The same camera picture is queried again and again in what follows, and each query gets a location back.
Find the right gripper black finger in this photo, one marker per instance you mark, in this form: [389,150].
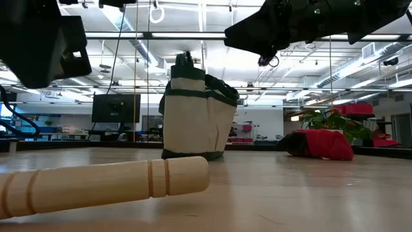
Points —
[254,32]

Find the beige canvas bag green trim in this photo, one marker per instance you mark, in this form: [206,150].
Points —
[193,122]

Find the red and black garden glove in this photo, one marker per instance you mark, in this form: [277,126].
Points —
[325,145]

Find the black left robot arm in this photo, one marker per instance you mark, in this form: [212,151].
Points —
[116,3]

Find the white ceiling air vent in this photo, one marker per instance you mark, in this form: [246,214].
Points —
[369,51]

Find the black ceiling disc lamp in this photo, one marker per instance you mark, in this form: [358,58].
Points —
[105,66]

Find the blue storage shelving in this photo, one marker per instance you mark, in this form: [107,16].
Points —
[48,129]

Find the small red box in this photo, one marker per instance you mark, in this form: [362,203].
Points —
[247,128]

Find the red storage bins on shelf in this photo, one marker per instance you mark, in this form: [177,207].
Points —
[354,109]

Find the green plant in white pot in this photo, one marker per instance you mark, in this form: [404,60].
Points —
[334,121]

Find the black computer monitor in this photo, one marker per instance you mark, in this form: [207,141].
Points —
[116,109]

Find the row of small red bins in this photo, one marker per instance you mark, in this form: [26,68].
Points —
[241,140]

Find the grey door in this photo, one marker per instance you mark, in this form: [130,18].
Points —
[402,129]

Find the low red storage bin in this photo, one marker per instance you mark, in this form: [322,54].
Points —
[384,143]

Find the black camera on ceiling pipe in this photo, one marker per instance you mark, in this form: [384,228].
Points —
[391,61]

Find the black overhead frame beam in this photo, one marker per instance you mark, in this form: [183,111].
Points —
[148,34]

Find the white post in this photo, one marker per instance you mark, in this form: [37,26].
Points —
[13,147]

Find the black table border rail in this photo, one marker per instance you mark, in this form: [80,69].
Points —
[64,145]

